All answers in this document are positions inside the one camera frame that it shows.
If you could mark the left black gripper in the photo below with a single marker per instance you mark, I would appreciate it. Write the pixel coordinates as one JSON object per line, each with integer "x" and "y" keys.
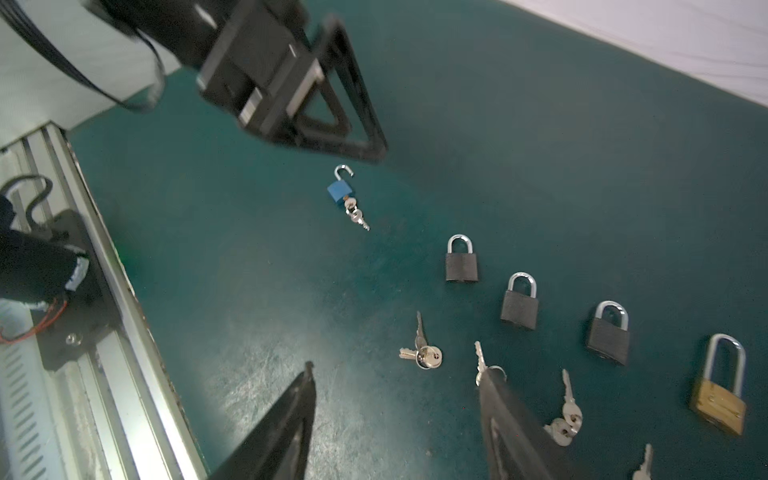
{"x": 257, "y": 63}

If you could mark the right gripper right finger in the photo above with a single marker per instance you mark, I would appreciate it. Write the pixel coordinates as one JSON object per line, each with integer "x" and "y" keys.
{"x": 517, "y": 446}

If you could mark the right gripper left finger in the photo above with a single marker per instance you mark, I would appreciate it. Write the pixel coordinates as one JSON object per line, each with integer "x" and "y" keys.
{"x": 278, "y": 447}

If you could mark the blue padlock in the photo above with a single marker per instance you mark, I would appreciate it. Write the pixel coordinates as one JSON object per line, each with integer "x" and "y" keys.
{"x": 344, "y": 196}

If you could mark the silver key pair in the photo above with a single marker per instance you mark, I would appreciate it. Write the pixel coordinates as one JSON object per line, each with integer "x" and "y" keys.
{"x": 563, "y": 429}

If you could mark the silver key with ring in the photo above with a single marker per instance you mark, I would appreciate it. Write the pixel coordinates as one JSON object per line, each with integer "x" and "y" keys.
{"x": 483, "y": 367}

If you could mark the silver keys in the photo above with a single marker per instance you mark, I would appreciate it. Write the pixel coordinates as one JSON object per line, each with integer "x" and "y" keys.
{"x": 426, "y": 356}

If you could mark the small silver key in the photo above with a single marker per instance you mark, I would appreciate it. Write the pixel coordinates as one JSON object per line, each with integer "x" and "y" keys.
{"x": 644, "y": 470}

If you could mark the dark padlock with keys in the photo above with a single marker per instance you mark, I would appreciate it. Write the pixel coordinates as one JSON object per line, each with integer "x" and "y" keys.
{"x": 461, "y": 266}
{"x": 608, "y": 339}

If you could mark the dark padlock with keys top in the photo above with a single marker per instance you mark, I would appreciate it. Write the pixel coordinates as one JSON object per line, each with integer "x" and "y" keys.
{"x": 461, "y": 266}

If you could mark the brass padlock long shackle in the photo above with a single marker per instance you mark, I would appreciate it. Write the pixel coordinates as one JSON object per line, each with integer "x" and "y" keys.
{"x": 714, "y": 403}

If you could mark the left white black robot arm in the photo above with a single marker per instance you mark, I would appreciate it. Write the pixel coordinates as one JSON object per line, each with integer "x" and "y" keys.
{"x": 188, "y": 29}

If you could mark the green table mat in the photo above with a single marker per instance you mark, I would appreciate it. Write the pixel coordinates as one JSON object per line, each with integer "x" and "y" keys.
{"x": 555, "y": 201}

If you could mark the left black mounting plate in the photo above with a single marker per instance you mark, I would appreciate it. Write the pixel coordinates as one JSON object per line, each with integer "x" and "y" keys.
{"x": 92, "y": 312}

